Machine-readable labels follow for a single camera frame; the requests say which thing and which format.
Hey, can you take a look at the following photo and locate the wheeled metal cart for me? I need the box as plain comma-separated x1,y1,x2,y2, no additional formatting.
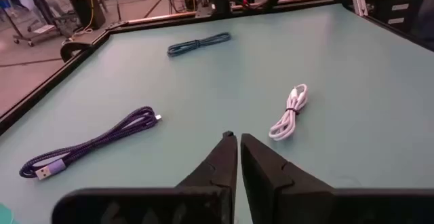
0,0,79,47

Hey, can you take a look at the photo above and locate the black box on floor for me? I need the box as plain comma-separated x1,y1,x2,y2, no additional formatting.
71,0,106,31

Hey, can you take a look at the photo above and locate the teal translucent plastic bin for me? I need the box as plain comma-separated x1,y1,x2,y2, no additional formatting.
0,202,16,224

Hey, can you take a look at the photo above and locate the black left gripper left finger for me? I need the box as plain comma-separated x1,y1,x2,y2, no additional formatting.
175,130,238,224

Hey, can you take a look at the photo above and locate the blue braided USB cable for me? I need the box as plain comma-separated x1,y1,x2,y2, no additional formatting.
167,32,232,58

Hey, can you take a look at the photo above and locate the white USB-C cable bundle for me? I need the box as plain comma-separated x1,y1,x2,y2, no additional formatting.
268,83,309,141

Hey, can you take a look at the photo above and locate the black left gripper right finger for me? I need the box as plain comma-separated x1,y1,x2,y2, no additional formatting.
240,133,336,224

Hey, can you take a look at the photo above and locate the yellow cable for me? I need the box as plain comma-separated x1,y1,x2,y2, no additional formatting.
81,0,96,31

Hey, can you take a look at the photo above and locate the purple braided USB cable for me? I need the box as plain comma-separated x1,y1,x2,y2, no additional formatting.
19,106,163,181

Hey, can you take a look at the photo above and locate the black table edge frame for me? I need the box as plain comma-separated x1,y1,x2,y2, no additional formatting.
0,0,434,136

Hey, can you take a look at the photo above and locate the black drawer cabinet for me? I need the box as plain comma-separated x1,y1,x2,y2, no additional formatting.
364,0,425,35

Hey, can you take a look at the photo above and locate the black curved table bracket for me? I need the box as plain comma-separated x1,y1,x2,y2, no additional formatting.
60,30,109,63

